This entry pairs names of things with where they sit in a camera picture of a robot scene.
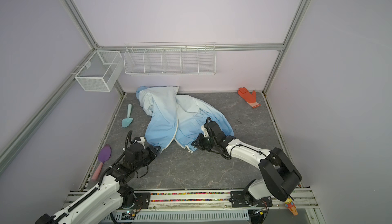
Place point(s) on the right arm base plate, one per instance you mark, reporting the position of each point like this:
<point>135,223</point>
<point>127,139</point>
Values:
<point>240,199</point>

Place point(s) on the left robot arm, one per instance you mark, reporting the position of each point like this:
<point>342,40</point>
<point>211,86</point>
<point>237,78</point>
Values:
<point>112,190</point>

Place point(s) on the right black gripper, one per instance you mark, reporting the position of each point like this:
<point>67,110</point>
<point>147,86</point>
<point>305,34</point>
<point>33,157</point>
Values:
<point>199,144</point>

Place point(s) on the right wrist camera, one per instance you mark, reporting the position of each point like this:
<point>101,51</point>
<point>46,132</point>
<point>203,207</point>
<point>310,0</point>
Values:
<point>205,132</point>

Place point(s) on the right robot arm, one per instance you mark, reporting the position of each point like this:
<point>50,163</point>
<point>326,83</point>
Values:
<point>279,175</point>

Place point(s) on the purple pink brush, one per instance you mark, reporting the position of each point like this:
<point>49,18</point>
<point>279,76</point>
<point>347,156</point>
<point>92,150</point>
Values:
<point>103,156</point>

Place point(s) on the orange red glove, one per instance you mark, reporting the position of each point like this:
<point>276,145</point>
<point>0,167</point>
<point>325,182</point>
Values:
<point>249,97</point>

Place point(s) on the white wire shelf basket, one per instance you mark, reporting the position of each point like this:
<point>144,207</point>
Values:
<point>170,58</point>

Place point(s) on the orange yellow toy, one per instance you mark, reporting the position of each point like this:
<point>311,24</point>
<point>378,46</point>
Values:
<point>289,204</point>

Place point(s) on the light blue jacket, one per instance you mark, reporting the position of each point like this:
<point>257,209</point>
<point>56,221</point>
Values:
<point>176,117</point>

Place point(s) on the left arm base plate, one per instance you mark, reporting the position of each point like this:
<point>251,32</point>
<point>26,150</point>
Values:
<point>138,201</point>

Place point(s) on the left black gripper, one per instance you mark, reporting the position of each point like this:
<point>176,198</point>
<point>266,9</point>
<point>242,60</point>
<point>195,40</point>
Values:
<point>150,149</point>

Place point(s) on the green circuit board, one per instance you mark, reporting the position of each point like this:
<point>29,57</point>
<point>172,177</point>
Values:
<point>128,216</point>

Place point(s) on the white slotted vent strip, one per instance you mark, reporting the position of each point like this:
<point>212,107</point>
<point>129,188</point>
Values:
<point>173,217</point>

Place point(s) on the mint green trowel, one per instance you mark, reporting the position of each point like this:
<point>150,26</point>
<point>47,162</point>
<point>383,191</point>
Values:
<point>128,120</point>

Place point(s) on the white mesh box basket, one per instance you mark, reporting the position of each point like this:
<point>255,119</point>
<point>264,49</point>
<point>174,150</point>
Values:
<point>101,71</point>

